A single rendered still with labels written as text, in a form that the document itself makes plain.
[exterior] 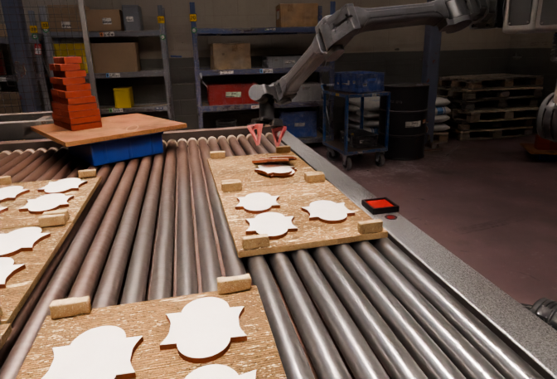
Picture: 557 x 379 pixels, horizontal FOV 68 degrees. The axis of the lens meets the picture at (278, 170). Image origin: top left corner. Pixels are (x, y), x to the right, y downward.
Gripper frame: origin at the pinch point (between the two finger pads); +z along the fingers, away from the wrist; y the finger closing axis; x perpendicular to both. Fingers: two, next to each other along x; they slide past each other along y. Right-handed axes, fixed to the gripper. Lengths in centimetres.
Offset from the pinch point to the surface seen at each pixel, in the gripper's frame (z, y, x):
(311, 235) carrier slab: 28, -31, -50
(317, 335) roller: 41, -52, -71
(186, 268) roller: 33, -57, -40
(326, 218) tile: 25, -24, -49
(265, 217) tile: 24, -34, -38
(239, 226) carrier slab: 26, -40, -35
